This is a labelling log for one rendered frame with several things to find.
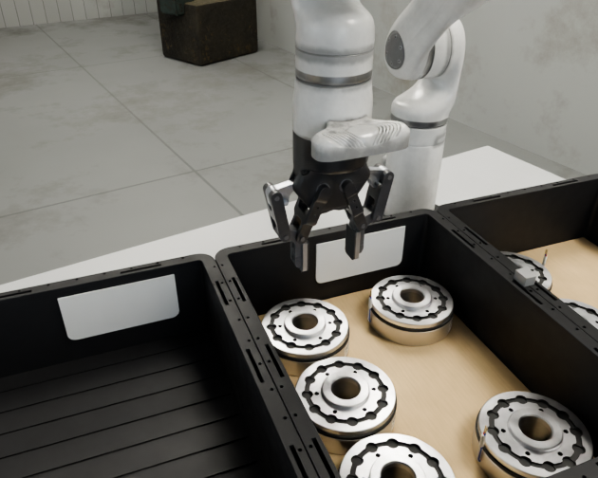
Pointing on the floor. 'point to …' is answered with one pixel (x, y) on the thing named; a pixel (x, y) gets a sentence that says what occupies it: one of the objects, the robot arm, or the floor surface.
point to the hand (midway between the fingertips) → (327, 249)
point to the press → (207, 29)
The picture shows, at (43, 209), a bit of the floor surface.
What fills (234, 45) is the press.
